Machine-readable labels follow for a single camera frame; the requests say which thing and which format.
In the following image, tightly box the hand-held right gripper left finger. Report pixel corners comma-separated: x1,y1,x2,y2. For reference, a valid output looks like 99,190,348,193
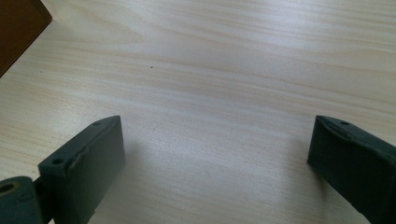
37,115,127,224

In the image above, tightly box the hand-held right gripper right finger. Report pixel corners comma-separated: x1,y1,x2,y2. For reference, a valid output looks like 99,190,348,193
306,115,396,224

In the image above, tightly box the brown wooden box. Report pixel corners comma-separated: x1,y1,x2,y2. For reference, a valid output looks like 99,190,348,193
0,0,53,78

